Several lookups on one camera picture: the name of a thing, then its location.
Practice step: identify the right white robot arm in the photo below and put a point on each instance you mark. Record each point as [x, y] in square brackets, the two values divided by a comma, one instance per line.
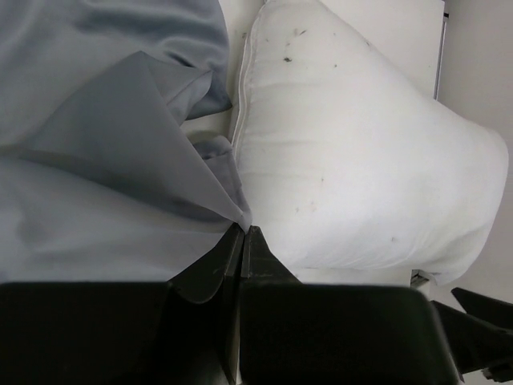
[479, 336]

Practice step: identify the grey pillowcase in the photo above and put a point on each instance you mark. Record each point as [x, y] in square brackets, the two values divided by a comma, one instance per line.
[99, 179]

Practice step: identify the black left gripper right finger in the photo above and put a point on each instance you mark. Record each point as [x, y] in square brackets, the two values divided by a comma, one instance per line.
[263, 281]

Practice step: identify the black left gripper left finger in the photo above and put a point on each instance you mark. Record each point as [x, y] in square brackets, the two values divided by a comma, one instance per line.
[203, 326]

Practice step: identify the white pillow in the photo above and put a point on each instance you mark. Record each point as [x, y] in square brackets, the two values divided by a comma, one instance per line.
[345, 164]

